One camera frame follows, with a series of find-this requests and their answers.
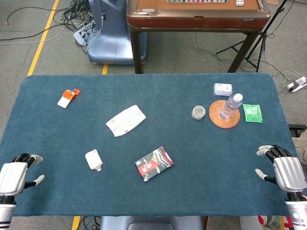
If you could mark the white envelope packet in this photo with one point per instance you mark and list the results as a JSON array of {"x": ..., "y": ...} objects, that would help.
[{"x": 126, "y": 120}]

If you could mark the green packet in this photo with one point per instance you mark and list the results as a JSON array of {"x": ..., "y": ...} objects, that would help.
[{"x": 252, "y": 113}]

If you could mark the white power strip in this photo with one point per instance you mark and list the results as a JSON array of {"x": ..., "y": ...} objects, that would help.
[{"x": 296, "y": 85}]

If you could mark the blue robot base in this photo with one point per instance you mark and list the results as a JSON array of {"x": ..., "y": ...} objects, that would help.
[{"x": 112, "y": 36}]

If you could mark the round clear lidded jar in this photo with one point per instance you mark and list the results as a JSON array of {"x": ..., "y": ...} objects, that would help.
[{"x": 198, "y": 112}]

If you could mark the orange white snack packet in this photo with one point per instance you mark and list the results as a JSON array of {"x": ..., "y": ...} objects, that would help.
[{"x": 65, "y": 99}]

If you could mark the grey power strip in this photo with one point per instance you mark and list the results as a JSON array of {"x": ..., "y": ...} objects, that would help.
[{"x": 81, "y": 33}]

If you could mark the row of mahjong tiles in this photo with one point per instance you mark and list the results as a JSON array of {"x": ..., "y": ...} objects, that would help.
[{"x": 196, "y": 1}]

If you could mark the black tripod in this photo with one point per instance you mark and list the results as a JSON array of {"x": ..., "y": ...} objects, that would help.
[{"x": 264, "y": 34}]

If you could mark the clear water bottle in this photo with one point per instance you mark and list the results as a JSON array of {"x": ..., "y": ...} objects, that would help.
[{"x": 230, "y": 105}]

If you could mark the red patterned card pack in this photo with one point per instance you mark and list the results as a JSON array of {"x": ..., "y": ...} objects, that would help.
[{"x": 154, "y": 164}]

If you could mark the red white bag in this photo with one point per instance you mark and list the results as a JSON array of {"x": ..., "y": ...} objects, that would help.
[{"x": 263, "y": 221}]

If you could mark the small white pouch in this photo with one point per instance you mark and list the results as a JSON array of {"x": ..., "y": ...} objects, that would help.
[{"x": 93, "y": 160}]

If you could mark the round woven coaster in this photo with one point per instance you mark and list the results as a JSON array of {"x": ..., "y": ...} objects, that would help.
[{"x": 217, "y": 117}]

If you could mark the white tissue packet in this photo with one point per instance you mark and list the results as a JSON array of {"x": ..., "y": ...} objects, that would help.
[{"x": 223, "y": 89}]

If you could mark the grey blue robot chassis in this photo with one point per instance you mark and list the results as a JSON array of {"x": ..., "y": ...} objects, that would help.
[{"x": 151, "y": 224}]

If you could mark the wooden mahjong table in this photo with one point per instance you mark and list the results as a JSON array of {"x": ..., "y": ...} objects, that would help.
[{"x": 196, "y": 18}]

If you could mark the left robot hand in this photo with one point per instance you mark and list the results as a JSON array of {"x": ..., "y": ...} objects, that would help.
[{"x": 10, "y": 176}]

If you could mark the blue table cloth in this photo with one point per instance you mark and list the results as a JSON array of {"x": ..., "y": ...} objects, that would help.
[{"x": 156, "y": 95}]

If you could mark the single mahjong tile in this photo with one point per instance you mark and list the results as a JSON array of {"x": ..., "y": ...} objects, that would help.
[{"x": 239, "y": 2}]

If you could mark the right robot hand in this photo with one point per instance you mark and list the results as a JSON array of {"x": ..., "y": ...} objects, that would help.
[{"x": 289, "y": 173}]

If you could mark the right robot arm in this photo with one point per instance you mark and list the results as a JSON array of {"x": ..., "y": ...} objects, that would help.
[{"x": 297, "y": 212}]

